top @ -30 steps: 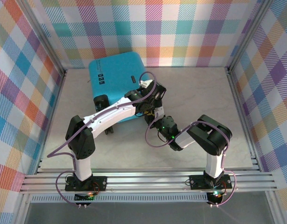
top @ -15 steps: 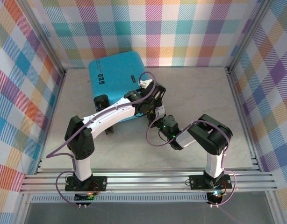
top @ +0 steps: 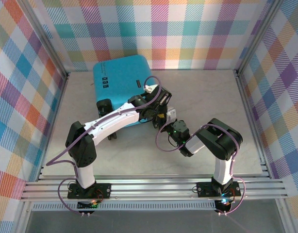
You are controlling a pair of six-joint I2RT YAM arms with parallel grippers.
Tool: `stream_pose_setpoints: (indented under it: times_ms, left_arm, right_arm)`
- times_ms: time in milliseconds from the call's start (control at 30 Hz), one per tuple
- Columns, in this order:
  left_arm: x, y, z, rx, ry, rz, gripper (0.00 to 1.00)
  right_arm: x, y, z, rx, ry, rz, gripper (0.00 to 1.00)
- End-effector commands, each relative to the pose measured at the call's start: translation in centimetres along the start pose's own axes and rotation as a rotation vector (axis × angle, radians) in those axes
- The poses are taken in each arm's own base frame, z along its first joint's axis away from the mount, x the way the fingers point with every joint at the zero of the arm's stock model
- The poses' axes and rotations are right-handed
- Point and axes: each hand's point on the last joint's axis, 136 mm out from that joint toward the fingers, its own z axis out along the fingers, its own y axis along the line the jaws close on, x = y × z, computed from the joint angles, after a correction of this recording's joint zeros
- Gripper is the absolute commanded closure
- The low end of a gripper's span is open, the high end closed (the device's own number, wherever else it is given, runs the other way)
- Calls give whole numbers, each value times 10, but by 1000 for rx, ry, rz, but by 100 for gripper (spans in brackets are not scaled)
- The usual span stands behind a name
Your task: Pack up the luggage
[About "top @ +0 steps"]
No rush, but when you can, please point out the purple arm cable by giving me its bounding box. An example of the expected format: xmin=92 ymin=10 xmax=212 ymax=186
xmin=155 ymin=121 xmax=247 ymax=216
xmin=46 ymin=75 xmax=163 ymax=216

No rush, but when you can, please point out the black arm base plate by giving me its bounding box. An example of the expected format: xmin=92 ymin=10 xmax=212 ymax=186
xmin=67 ymin=183 xmax=112 ymax=200
xmin=196 ymin=181 xmax=242 ymax=198

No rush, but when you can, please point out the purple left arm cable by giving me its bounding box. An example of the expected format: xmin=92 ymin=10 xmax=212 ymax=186
xmin=46 ymin=75 xmax=163 ymax=216

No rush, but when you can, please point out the teal hard-shell suitcase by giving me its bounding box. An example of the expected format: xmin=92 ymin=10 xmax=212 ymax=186
xmin=92 ymin=54 xmax=164 ymax=141

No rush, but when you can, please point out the black round circuit board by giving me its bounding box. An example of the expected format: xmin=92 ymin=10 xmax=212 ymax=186
xmin=215 ymin=198 xmax=234 ymax=215

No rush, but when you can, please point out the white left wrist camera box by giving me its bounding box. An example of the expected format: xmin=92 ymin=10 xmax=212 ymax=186
xmin=143 ymin=83 xmax=159 ymax=95

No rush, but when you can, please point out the green circuit board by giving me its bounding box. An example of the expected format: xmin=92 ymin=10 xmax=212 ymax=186
xmin=77 ymin=199 xmax=100 ymax=211

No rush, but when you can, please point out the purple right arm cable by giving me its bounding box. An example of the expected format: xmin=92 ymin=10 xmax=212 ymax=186
xmin=155 ymin=121 xmax=247 ymax=216

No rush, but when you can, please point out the aluminium frame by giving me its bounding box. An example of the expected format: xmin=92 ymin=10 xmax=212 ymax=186
xmin=14 ymin=0 xmax=289 ymax=233

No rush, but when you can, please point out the white slotted cable duct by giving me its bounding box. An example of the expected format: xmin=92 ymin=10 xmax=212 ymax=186
xmin=32 ymin=202 xmax=219 ymax=212

